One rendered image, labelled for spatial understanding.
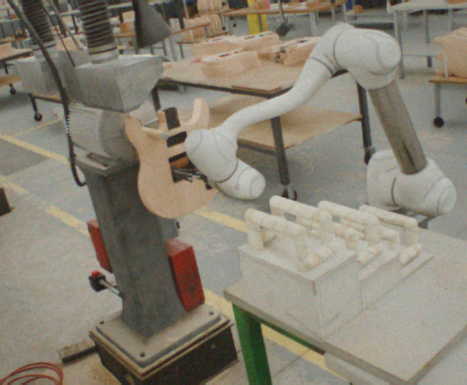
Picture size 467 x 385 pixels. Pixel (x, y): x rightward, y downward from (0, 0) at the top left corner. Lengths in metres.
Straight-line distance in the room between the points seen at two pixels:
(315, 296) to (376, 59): 0.81
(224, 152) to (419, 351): 0.82
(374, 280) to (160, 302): 1.37
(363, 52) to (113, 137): 0.93
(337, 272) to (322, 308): 0.09
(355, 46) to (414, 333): 0.90
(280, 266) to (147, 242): 1.22
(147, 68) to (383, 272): 0.95
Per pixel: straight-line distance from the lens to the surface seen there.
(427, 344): 1.37
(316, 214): 1.34
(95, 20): 1.97
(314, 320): 1.37
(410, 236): 1.63
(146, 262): 2.54
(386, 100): 1.95
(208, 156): 1.73
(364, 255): 1.46
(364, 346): 1.37
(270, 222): 1.34
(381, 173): 2.28
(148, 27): 1.99
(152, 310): 2.64
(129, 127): 2.03
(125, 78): 1.84
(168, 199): 2.13
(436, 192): 2.13
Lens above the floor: 1.79
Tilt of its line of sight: 23 degrees down
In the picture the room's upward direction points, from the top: 11 degrees counter-clockwise
